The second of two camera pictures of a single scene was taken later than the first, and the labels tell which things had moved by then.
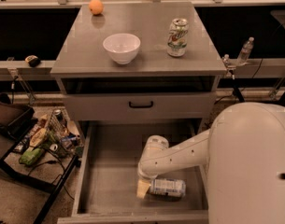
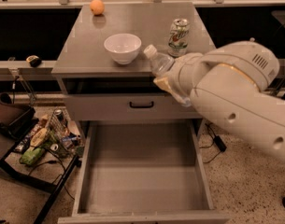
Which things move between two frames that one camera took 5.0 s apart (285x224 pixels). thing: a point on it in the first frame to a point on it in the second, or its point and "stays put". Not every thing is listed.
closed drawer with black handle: [139, 106] stays put
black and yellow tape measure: [33, 61] stays put
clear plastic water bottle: [169, 188] to [160, 64]
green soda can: [178, 37] stays put
